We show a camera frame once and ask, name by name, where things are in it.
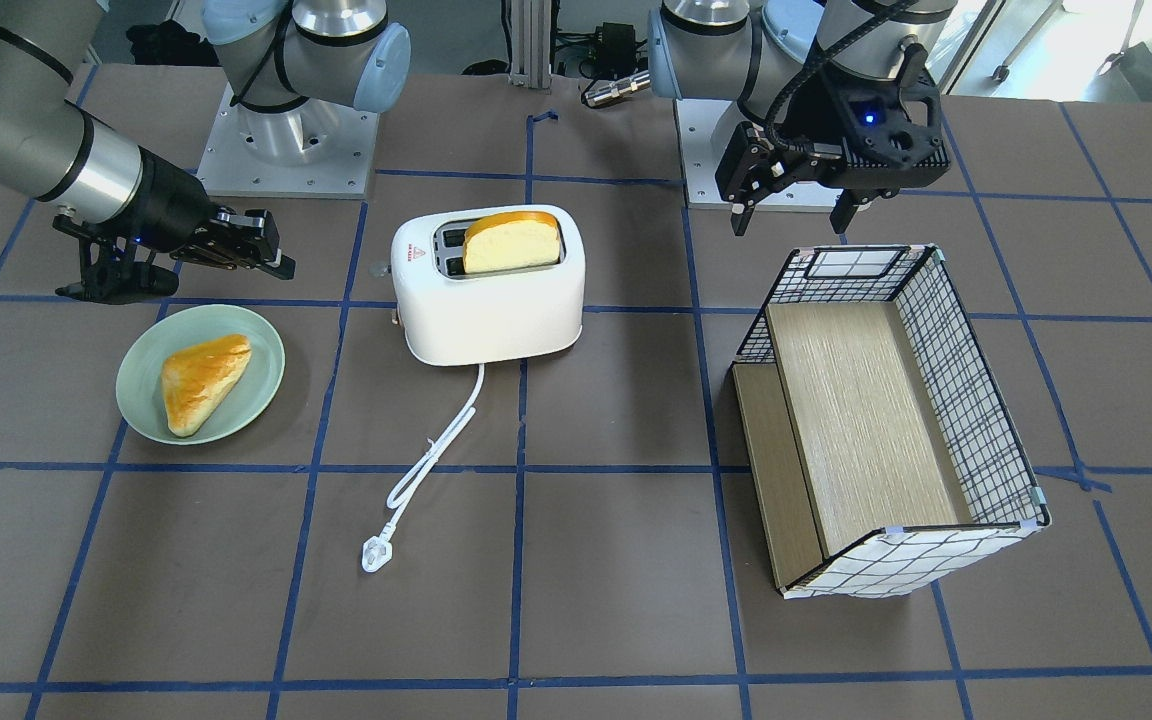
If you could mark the golden triangular pastry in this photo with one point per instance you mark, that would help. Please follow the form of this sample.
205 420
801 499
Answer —
196 379

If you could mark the light green plate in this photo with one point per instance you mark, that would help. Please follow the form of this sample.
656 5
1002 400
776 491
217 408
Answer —
138 390

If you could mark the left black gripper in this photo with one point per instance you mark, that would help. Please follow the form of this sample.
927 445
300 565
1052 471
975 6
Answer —
829 122

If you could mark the yellow toast slice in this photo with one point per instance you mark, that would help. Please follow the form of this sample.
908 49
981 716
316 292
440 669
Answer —
511 240

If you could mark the white two-slot toaster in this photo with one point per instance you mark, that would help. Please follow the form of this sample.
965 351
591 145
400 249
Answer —
450 318

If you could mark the grid-pattern fabric storage basket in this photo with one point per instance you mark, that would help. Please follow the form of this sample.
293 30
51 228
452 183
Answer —
882 451

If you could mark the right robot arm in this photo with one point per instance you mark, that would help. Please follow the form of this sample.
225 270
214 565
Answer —
122 203

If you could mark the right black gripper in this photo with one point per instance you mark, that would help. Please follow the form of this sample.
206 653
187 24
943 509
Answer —
168 208

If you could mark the aluminium frame post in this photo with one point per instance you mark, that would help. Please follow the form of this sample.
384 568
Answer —
530 26

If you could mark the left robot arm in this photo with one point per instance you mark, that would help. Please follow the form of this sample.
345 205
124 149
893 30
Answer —
757 57

